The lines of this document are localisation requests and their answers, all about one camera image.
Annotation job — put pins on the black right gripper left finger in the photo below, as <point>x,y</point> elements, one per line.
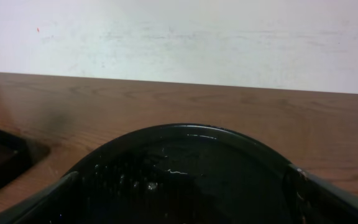
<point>39,201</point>

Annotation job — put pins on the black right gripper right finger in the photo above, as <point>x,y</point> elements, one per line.
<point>313,200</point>

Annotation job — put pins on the black round tray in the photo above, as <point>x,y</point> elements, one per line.
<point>180,173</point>

